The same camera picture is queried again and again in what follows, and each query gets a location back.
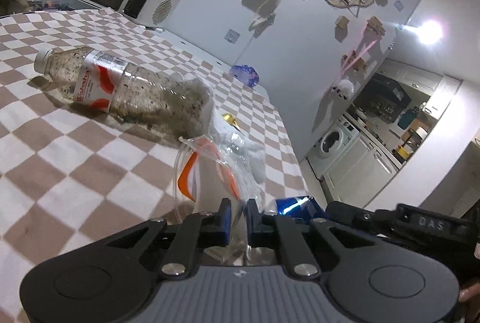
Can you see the white washing machine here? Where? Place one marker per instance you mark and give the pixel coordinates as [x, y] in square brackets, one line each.
[332, 146]

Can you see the person's hand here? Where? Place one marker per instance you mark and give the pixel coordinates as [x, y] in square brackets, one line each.
[469, 297]

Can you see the white kitchen cabinets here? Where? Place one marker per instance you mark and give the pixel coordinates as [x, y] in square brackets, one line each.
[359, 175]

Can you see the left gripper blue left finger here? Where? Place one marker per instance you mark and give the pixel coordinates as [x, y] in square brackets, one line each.
[223, 222]

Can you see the clear zip bag orange stripe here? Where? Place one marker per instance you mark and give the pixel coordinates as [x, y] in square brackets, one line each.
[206, 170]

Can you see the wall power socket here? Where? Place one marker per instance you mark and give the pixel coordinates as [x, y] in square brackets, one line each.
[232, 36]

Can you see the white paper towel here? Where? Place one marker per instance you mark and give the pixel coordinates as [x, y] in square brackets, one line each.
[252, 152]

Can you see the crushed blue drink can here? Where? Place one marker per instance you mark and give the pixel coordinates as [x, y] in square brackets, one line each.
[305, 208]

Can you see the clear plastic water bottle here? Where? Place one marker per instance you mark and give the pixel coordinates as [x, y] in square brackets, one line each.
[171, 106]

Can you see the checkered beige tablecloth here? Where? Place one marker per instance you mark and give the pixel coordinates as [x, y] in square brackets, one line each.
[71, 176]

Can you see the white plush sheep toy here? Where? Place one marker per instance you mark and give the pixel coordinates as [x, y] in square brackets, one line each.
[344, 88]

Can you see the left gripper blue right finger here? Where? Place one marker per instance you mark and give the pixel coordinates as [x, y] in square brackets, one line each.
[256, 229]

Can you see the black range hood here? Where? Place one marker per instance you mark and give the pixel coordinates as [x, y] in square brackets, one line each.
[390, 89]

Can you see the blue purple plastic bag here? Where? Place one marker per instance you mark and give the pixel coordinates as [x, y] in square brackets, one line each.
[247, 75]

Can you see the gold foil wrapper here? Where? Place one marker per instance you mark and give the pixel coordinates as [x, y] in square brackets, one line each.
[231, 119]

